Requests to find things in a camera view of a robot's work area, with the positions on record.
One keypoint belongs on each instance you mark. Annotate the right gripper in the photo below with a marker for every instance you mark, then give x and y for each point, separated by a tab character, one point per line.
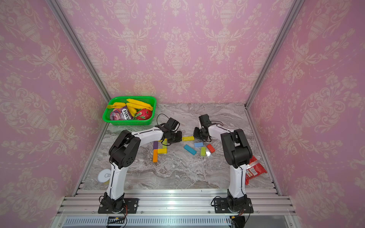
194	131

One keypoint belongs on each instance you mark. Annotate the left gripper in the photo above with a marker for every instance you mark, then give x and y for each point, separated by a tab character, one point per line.
179	138

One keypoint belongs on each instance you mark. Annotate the purple block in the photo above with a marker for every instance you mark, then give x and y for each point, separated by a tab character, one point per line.
155	145

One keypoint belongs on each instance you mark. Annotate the orange block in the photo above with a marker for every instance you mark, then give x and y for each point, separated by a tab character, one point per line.
155	155

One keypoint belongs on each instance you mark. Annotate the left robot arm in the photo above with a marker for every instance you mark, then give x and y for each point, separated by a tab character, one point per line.
122	155

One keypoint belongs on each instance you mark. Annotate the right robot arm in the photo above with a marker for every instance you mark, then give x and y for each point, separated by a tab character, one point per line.
238	154

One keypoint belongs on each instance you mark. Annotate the light blue block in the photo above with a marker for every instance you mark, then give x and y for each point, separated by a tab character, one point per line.
198	144

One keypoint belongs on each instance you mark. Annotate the teal block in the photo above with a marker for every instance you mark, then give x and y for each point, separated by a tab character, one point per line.
190	149

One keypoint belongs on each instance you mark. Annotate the red block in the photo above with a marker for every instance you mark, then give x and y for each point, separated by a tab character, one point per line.
210	148

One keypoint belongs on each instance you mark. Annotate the red dragon fruit toy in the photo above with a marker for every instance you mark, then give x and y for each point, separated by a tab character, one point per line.
143	114

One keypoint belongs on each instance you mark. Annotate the yellow banana bunch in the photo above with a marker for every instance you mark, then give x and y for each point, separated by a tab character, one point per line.
132	105

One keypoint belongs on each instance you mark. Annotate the purple snack packet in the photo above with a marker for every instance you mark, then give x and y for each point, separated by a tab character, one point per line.
121	114

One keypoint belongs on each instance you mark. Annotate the green plastic basket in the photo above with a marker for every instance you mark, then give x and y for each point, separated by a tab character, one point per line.
147	99

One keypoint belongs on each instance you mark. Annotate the red snack bag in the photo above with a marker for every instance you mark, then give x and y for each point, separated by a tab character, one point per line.
254	169

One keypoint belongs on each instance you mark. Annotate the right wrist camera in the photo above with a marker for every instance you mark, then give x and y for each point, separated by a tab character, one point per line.
205	121

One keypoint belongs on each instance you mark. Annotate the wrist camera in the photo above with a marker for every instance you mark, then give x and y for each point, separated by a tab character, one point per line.
172	125
205	121

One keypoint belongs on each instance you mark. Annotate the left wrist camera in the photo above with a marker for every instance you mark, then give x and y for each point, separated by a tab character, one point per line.
172	125

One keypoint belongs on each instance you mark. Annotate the aluminium mounting rail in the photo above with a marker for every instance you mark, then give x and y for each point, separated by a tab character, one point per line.
175	208

